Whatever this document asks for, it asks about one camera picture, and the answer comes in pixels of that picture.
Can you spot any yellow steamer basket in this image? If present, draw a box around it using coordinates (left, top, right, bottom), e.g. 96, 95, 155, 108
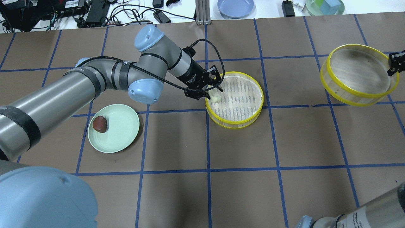
320, 44, 400, 107

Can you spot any light green plate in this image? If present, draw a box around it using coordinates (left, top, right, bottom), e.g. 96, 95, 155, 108
87, 104, 140, 153

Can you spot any white bun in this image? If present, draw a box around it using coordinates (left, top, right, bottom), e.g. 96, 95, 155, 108
210, 95, 222, 104

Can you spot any green bowl with blocks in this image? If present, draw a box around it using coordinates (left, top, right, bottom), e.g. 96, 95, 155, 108
306, 0, 345, 16

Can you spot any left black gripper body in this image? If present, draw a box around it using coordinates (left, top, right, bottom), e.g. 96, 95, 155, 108
176, 65, 222, 99

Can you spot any black power brick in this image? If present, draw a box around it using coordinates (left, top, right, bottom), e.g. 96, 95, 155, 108
282, 0, 295, 17

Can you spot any yellow steamer with cloth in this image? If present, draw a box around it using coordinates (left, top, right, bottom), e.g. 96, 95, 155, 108
205, 71, 265, 129

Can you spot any brown bun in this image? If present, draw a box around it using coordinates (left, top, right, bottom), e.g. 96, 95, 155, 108
92, 116, 108, 133

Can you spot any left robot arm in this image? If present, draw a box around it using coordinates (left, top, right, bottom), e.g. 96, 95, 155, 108
1, 25, 224, 228

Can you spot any aluminium frame post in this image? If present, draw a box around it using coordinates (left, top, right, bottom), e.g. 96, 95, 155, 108
195, 0, 212, 25

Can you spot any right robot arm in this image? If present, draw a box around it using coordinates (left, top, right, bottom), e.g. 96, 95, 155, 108
296, 44, 404, 228

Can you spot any blue plate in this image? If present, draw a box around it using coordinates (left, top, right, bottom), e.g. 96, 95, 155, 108
217, 0, 255, 19

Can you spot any black power adapter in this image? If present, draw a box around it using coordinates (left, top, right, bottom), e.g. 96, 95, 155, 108
153, 11, 171, 24

